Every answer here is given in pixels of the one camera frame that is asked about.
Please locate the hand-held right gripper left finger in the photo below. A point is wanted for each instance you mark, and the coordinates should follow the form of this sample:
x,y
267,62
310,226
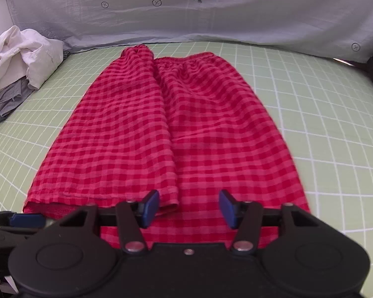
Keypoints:
x,y
150,208

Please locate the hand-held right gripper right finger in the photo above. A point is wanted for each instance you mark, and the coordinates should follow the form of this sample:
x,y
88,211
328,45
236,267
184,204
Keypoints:
x,y
228,208

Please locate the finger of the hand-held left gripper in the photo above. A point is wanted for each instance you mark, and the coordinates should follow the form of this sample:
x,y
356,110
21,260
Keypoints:
x,y
26,220

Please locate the red checked shorts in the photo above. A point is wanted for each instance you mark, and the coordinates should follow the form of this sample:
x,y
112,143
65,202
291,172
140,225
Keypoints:
x,y
174,115

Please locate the grey garment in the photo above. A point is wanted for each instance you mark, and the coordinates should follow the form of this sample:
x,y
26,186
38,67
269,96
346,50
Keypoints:
x,y
9,99

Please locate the green grid mat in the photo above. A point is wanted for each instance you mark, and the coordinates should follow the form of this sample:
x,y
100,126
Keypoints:
x,y
329,130

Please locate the white shirt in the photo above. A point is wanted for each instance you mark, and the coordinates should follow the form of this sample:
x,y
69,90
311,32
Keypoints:
x,y
40,52

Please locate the carrot printed grey sheet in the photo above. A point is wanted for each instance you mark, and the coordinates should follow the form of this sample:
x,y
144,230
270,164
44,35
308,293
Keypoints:
x,y
236,15

